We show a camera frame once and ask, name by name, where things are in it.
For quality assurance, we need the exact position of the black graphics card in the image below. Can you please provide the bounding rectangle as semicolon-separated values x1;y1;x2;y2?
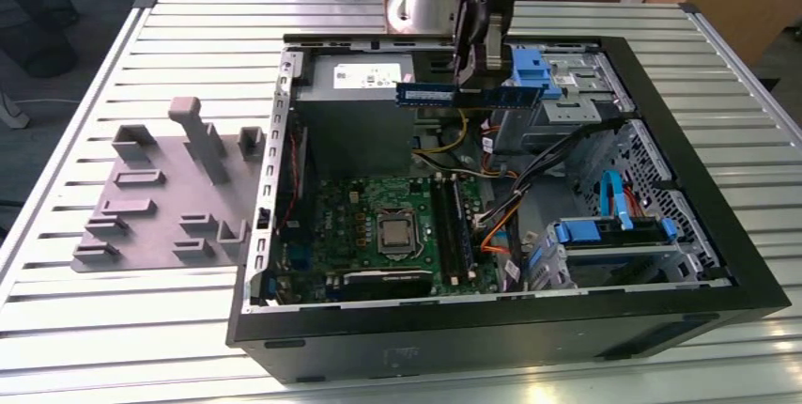
340;268;435;302

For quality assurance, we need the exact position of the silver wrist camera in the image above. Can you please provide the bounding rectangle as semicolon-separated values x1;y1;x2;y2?
484;12;506;70

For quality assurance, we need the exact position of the blue flat cable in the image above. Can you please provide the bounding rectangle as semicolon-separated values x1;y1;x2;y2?
599;169;635;230

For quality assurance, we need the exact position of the white furniture foot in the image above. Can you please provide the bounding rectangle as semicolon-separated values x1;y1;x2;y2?
0;88;31;131

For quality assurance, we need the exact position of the black RAM slot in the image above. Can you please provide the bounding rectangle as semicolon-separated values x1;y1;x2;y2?
430;174;458;283
442;174;468;283

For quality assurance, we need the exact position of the black mesh bin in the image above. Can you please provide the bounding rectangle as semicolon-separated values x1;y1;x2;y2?
0;0;80;79

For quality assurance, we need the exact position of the black cable bundle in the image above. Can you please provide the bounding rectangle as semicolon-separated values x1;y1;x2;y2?
479;119;627;231

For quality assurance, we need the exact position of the orange flat cable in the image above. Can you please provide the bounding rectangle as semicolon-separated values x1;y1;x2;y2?
628;190;656;223

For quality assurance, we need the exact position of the green motherboard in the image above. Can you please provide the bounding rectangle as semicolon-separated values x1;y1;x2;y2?
268;173;503;304

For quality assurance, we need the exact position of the grey power supply unit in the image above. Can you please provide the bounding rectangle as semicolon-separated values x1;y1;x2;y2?
292;54;420;179

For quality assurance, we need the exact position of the yellow wire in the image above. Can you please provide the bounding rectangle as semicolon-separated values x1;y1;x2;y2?
412;108;470;157

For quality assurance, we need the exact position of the metal drive cage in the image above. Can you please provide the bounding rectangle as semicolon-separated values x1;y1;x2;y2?
491;46;634;154

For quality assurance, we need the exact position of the black PC case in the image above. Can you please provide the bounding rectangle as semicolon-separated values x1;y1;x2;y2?
224;33;791;384

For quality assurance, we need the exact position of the CPU socket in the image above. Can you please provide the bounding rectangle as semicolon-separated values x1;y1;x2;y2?
371;205;428;263

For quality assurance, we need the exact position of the hard disk in blue carrier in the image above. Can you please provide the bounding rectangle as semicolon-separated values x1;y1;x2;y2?
554;216;678;249

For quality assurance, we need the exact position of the orange wire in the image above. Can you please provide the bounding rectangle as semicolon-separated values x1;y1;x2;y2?
479;221;523;256

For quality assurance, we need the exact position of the grey parts rack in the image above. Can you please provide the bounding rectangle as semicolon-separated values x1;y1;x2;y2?
69;95;268;273

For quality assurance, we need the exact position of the silver CPU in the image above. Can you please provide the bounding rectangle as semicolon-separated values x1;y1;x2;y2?
379;220;416;246

